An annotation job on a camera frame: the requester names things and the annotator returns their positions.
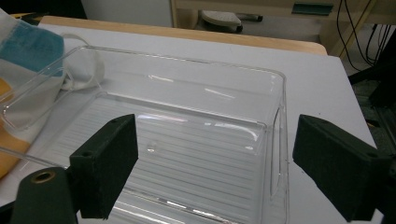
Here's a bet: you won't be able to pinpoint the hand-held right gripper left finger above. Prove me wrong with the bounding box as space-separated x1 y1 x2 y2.
68 113 139 220

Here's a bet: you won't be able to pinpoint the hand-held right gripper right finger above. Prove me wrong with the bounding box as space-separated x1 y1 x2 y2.
292 114 394 222

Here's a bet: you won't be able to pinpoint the clear plastic bin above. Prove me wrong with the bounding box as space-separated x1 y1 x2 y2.
0 45 290 224

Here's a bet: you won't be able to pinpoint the white teal orange cloth bag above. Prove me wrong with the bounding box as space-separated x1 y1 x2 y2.
0 8 106 180

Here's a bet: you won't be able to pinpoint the black stand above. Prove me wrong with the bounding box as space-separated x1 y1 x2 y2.
347 29 396 108

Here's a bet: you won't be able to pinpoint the grey foot pedal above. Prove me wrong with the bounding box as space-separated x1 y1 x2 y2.
198 9 244 34

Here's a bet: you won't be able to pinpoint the black cables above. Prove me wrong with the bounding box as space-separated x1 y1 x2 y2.
336 0 394 72

